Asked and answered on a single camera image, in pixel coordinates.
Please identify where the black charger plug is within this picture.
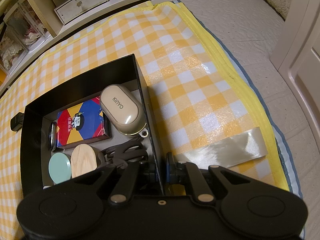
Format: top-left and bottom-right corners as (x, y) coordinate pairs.
(10, 112), (24, 132)

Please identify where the black cardboard box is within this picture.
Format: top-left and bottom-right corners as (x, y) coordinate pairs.
(20, 54), (162, 196)

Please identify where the grey blue underlay mat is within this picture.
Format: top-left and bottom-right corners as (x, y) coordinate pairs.
(175, 0), (304, 239)

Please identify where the clear doll display case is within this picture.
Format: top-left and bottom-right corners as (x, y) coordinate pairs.
(4, 0), (50, 52)

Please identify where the mint green round compact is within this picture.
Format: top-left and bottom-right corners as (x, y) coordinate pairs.
(48, 152), (72, 184)

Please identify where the white panelled door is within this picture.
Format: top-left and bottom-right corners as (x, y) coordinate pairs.
(270, 0), (319, 142)

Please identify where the clear tape strip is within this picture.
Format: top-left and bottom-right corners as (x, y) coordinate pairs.
(174, 127), (268, 169)

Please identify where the oval wooden lid case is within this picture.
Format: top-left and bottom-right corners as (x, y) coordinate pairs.
(71, 144), (105, 178)

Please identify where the yellow white checkered mat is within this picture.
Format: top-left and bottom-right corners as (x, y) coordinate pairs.
(1, 2), (289, 239)

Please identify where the black smartwatch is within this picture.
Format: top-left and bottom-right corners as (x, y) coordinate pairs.
(48, 121), (57, 151)

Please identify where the beige Kinyo earbud case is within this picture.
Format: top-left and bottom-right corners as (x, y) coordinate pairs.
(100, 85), (146, 136)

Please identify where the black hair claw clip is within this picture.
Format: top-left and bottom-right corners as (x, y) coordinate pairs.
(101, 140), (149, 169)

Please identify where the colourful playing card box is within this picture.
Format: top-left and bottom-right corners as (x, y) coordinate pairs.
(56, 96), (112, 149)

